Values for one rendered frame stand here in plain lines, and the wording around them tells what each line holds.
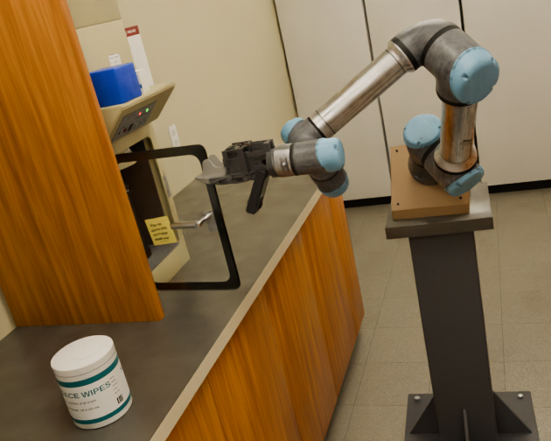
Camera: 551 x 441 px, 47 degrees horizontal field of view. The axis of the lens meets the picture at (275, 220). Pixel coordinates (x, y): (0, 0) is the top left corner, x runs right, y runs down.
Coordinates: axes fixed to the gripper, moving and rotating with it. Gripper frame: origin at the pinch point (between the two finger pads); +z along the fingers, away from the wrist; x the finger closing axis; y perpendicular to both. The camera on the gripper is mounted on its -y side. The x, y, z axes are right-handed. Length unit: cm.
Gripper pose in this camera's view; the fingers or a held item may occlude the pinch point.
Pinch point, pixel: (201, 179)
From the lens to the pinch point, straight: 154.9
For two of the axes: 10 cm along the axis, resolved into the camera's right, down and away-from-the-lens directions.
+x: -2.9, 3.9, -8.8
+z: -9.3, 0.9, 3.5
